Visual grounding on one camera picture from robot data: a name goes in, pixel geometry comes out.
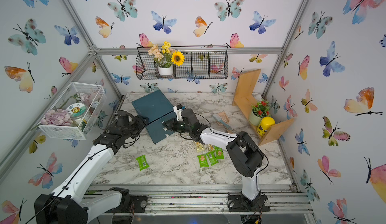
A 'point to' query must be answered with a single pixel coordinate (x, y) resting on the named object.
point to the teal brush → (219, 118)
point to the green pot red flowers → (258, 112)
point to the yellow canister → (264, 125)
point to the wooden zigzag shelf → (245, 97)
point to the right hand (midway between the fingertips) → (162, 123)
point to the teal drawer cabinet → (157, 109)
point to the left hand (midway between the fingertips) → (148, 119)
